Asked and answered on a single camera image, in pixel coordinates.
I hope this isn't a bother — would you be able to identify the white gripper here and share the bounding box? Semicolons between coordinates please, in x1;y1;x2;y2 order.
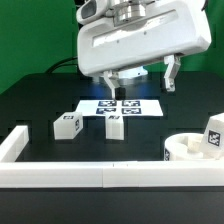
77;0;211;99

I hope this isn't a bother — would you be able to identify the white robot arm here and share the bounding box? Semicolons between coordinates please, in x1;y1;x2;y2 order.
76;0;211;99

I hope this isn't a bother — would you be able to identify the white U-shaped fence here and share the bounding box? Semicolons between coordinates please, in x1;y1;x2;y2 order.
0;125;224;188

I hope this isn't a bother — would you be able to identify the black cable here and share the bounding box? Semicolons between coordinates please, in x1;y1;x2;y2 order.
44;56;79;75

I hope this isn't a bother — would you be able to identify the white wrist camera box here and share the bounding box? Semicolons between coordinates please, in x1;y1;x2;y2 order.
76;0;108;25

